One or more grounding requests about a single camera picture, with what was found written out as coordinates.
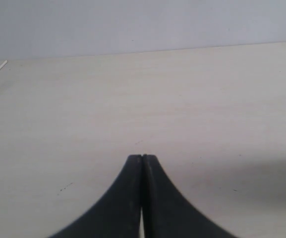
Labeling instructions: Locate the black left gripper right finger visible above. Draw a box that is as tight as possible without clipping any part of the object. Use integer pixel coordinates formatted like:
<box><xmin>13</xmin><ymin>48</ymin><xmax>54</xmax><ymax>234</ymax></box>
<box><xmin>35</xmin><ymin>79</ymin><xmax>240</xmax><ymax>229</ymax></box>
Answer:
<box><xmin>141</xmin><ymin>155</ymin><xmax>235</xmax><ymax>238</ymax></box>

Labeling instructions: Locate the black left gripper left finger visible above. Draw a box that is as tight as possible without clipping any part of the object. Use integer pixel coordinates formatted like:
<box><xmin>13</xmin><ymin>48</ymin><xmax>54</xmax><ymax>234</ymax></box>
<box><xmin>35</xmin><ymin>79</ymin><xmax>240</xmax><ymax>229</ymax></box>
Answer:
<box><xmin>52</xmin><ymin>155</ymin><xmax>143</xmax><ymax>238</ymax></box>

